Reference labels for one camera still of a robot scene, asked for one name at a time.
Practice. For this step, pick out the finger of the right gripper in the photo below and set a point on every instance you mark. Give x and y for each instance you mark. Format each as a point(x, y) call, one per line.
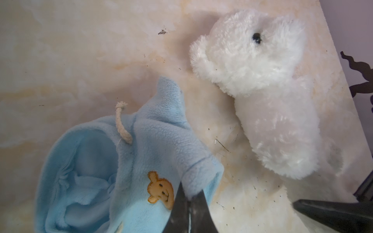
point(342, 217)

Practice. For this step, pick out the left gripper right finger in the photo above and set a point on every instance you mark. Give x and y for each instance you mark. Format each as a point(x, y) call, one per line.
point(201, 220)

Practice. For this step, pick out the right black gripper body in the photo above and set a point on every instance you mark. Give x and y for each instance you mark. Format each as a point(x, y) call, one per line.
point(365, 191)

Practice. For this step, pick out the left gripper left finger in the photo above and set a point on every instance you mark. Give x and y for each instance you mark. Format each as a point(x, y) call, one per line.
point(179, 219)

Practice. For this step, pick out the light blue bear hoodie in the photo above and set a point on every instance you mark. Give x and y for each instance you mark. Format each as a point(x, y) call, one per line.
point(121, 173)

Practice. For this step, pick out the white teddy bear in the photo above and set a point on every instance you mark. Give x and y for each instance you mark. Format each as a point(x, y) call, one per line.
point(252, 57)

